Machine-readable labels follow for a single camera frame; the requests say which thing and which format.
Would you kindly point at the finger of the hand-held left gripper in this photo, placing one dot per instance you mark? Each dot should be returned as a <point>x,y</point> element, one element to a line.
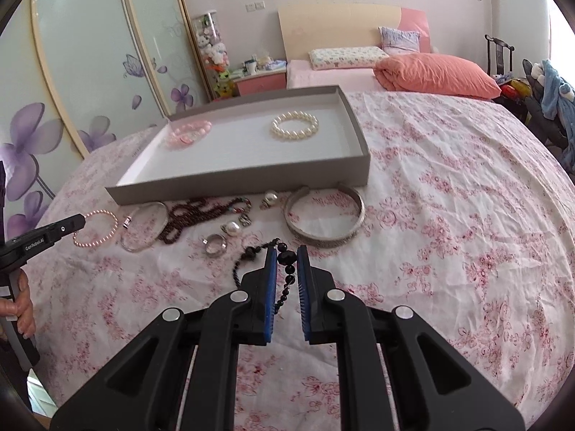
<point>67,225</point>

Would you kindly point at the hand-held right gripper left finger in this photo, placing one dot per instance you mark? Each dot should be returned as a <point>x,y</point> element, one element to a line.
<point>269,296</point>

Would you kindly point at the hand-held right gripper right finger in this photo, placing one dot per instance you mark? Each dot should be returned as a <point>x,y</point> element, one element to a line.
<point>302,296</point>

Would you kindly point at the wide silver bangle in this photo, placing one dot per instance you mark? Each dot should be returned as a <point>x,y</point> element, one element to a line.
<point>314,239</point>

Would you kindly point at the thin silver bangle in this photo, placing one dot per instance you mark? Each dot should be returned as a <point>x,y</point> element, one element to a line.
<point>127,223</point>

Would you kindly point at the pearl earring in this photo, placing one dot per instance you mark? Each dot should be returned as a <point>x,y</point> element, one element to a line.
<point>271,197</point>
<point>232,229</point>

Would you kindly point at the grey cardboard tray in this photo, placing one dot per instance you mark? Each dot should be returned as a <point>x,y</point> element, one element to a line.
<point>251,161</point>

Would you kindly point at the person's left hand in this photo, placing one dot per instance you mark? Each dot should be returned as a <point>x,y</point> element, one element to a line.
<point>26,309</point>

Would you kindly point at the floral pink blanket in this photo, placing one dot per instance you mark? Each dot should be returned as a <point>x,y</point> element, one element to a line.
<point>426,233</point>

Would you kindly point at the wardrobe with flower glass doors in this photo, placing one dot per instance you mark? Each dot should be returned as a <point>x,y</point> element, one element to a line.
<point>90,54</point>

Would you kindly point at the pink nightstand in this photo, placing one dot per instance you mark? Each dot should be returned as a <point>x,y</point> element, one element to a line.
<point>260,84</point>

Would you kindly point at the pink bed sheet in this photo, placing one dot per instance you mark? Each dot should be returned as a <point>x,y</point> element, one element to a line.
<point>328,78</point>

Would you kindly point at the clear tube of plush toys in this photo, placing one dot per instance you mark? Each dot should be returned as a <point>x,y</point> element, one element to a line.
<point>213,49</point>

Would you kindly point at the white mug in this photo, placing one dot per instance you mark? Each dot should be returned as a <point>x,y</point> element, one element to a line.
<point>250,67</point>

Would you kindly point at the pile of packets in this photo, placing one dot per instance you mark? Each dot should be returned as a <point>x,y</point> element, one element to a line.
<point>272,65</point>

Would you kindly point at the floral white pillow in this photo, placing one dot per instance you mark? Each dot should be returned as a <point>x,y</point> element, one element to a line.
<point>346,57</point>

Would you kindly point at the orange pillow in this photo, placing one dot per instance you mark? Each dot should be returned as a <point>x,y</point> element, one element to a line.
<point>435,74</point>

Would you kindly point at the beige and pink headboard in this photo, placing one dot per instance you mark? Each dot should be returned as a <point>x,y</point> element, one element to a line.
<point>332,27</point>

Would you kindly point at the purple print pillow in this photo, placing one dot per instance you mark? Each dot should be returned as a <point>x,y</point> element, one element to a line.
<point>400,39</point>

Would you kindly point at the colourful toy pile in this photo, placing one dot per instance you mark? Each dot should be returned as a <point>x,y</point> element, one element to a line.
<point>512,87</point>

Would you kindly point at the dark wooden chair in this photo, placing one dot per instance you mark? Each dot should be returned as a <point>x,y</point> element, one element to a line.
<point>498,54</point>

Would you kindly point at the grey plush toy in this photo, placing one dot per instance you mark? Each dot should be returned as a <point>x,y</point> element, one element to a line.
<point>533,74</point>

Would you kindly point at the blue fleece garment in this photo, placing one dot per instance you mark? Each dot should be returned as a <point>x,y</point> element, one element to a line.
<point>557,94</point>

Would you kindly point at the white wall sockets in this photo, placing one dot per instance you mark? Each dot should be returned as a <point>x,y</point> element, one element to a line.
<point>254,6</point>

